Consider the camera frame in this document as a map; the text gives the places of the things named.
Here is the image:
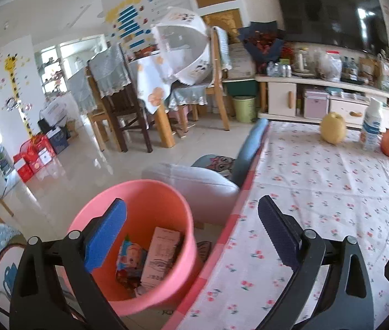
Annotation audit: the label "grey foil package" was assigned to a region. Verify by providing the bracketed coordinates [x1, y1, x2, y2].
[135, 227, 181, 296]

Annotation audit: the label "red snack wrapper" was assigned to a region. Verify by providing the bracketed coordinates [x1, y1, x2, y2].
[115, 235, 147, 291]

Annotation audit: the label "pink plastic trash bucket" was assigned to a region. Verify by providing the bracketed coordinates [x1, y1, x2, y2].
[69, 180, 202, 317]

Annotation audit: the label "cherry print tablecloth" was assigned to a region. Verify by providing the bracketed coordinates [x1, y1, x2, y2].
[166, 122, 389, 329]

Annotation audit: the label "blue chair back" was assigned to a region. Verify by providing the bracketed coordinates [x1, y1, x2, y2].
[192, 119, 269, 188]

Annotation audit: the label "red gift boxes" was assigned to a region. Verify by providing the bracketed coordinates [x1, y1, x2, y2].
[13, 133, 56, 183]

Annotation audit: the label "white upright bottle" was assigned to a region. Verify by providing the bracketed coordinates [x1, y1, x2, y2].
[359, 98, 382, 150]

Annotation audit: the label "green waste bin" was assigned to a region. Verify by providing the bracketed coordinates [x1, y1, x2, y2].
[232, 96, 256, 124]

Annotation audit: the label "dining table floral cloth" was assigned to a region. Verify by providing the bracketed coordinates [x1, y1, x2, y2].
[126, 54, 213, 149]

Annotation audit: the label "cream tv cabinet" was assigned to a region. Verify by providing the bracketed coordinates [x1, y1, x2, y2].
[255, 75, 389, 129]

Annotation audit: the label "dark wooden chair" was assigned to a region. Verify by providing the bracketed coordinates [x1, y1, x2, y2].
[85, 44, 153, 153]

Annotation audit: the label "light wooden chair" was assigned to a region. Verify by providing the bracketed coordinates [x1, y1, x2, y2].
[206, 27, 230, 131]

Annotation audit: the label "clear plastic bag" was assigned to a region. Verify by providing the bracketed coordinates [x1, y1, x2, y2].
[317, 50, 342, 82]

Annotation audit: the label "white mesh food cover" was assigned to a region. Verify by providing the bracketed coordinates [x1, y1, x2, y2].
[151, 7, 211, 86]

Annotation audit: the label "dark flower bouquet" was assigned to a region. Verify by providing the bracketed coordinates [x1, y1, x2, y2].
[238, 21, 285, 75]

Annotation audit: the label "black flat television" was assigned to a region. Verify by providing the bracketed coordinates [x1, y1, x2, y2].
[279, 0, 388, 55]

